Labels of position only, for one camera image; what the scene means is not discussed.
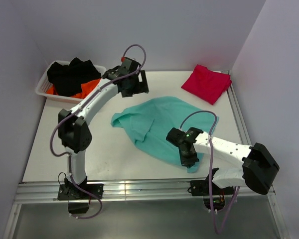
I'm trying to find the aluminium front rail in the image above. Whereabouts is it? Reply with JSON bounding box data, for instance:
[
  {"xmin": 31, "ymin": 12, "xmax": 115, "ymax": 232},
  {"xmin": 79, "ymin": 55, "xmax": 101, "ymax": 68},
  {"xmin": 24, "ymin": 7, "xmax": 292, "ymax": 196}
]
[{"xmin": 13, "ymin": 175, "xmax": 276, "ymax": 203}]

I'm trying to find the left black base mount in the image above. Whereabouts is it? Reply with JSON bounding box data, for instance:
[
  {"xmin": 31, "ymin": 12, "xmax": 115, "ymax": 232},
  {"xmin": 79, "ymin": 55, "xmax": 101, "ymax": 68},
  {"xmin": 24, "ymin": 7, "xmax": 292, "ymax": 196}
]
[{"xmin": 57, "ymin": 184, "xmax": 104, "ymax": 215}]

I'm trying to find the aluminium right side rail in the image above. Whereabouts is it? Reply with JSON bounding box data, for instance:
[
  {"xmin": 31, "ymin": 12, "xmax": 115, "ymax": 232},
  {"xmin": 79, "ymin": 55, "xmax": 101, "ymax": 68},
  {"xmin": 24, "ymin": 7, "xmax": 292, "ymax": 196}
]
[{"xmin": 215, "ymin": 84, "xmax": 252, "ymax": 145}]

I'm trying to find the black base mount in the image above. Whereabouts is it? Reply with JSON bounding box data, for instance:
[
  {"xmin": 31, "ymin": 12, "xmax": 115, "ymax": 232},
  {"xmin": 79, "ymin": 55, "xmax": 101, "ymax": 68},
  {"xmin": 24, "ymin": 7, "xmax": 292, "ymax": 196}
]
[
  {"xmin": 187, "ymin": 176, "xmax": 235, "ymax": 211},
  {"xmin": 57, "ymin": 184, "xmax": 104, "ymax": 215}
]

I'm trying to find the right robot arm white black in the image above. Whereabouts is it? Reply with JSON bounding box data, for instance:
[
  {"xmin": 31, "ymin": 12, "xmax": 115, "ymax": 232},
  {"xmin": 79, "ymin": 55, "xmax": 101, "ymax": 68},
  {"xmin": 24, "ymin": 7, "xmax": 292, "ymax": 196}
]
[{"xmin": 166, "ymin": 127, "xmax": 280, "ymax": 195}]

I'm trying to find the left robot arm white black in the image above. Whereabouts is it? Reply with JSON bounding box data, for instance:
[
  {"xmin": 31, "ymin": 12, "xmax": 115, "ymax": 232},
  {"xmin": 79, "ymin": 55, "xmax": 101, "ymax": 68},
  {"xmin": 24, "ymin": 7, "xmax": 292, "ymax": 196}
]
[{"xmin": 58, "ymin": 57, "xmax": 149, "ymax": 199}]

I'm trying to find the teal t-shirt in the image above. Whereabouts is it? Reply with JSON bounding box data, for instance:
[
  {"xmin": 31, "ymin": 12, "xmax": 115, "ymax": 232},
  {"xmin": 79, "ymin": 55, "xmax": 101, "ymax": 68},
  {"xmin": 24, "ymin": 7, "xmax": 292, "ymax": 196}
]
[{"xmin": 111, "ymin": 96, "xmax": 215, "ymax": 166}]

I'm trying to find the folded red t-shirt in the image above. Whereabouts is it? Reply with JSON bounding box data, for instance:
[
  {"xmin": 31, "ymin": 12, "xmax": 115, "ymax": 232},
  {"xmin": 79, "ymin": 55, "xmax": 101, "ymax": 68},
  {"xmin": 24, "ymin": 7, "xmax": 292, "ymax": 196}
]
[{"xmin": 181, "ymin": 65, "xmax": 232, "ymax": 105}]

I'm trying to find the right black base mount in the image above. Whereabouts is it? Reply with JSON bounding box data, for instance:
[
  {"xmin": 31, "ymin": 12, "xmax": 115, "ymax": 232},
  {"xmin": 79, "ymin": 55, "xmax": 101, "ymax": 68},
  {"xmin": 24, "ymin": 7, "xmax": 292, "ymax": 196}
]
[{"xmin": 187, "ymin": 176, "xmax": 235, "ymax": 211}]

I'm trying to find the orange t-shirt in basket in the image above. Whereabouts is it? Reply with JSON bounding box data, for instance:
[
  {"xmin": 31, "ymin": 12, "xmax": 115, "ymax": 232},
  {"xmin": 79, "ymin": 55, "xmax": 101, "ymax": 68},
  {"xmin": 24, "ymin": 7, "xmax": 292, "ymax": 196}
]
[{"xmin": 46, "ymin": 78, "xmax": 101, "ymax": 99}]

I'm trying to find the aluminium rail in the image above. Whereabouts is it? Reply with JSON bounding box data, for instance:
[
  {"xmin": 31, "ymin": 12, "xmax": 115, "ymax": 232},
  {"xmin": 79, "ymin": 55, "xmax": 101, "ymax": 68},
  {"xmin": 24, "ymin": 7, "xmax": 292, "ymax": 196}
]
[
  {"xmin": 215, "ymin": 84, "xmax": 252, "ymax": 145},
  {"xmin": 13, "ymin": 175, "xmax": 276, "ymax": 203}
]

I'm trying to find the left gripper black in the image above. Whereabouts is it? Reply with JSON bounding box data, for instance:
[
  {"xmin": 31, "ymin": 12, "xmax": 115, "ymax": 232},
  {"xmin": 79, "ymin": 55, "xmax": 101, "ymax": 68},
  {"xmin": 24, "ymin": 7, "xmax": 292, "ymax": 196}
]
[{"xmin": 122, "ymin": 71, "xmax": 149, "ymax": 98}]

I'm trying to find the black t-shirt in basket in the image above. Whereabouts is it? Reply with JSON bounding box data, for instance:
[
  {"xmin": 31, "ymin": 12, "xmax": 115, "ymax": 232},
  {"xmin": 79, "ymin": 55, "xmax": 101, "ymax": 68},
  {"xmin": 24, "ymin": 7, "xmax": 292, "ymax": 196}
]
[{"xmin": 47, "ymin": 57, "xmax": 101, "ymax": 97}]

